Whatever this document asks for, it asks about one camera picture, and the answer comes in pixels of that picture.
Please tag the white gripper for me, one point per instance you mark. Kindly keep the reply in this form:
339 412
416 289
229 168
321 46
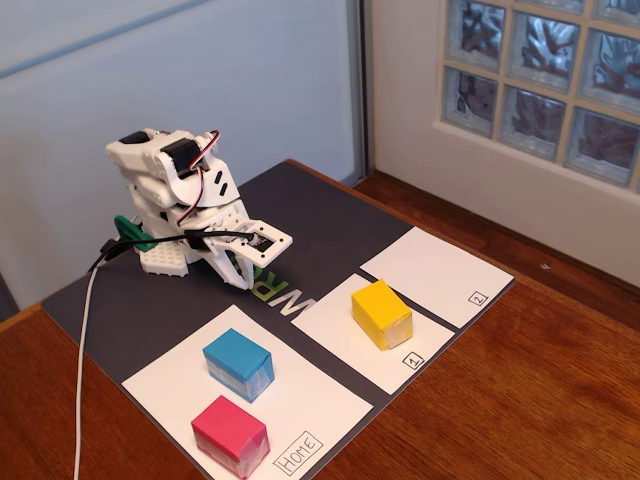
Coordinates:
226 256

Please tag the blue box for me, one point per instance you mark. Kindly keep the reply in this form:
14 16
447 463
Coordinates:
235 360

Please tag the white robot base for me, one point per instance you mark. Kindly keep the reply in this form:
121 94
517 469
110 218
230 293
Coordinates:
160 260

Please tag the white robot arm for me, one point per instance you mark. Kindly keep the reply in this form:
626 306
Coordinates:
145 160

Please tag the white zone 1 paper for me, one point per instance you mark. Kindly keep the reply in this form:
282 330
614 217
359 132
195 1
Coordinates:
350 355

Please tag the white home zone paper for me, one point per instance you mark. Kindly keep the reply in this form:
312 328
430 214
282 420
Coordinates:
300 400

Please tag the yellow box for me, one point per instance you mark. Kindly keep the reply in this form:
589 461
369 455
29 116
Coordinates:
380 312

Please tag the pink box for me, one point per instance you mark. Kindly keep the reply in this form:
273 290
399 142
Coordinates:
227 432

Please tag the white zone 2 paper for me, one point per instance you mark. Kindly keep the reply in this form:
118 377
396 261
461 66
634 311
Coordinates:
450 272

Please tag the green clamp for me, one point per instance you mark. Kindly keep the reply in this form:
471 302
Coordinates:
145 245

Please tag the dark grey mat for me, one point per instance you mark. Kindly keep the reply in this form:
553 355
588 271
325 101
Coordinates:
325 215

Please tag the glass block window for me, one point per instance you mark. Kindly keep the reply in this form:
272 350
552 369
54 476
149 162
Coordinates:
535 115

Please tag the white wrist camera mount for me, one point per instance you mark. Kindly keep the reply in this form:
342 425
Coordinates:
277 245

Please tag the grey metal door frame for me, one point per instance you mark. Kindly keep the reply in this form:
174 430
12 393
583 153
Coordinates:
361 75

